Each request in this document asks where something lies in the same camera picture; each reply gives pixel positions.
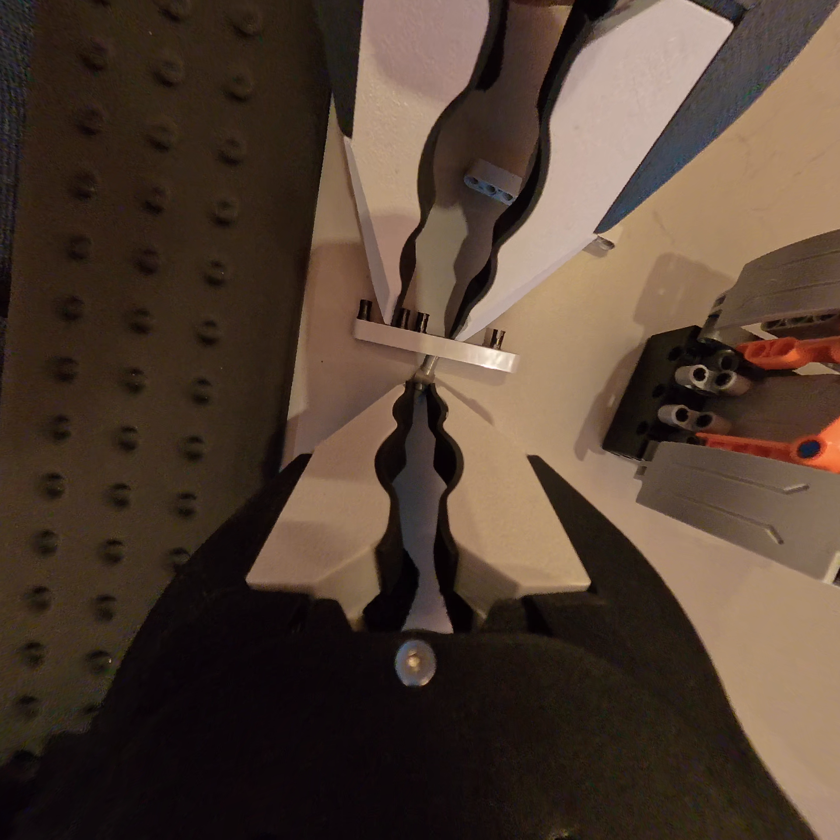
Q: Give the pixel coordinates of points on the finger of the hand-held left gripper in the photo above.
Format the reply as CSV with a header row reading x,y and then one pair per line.
x,y
623,118
407,79

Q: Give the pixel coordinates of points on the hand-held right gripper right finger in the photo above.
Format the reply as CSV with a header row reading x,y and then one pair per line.
x,y
512,525

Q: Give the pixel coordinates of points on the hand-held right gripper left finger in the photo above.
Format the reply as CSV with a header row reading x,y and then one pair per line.
x,y
315,525

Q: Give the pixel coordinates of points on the long grey beam with pins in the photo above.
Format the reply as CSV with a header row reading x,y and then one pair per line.
x,y
459,354

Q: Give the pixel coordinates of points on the grey orange toy model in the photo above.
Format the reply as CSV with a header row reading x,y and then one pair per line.
x,y
722,499

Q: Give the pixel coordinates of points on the short grey beam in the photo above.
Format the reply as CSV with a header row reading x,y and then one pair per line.
x,y
489,180

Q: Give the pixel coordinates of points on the black perforated mat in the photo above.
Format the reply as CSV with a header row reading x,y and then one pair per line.
x,y
131,328

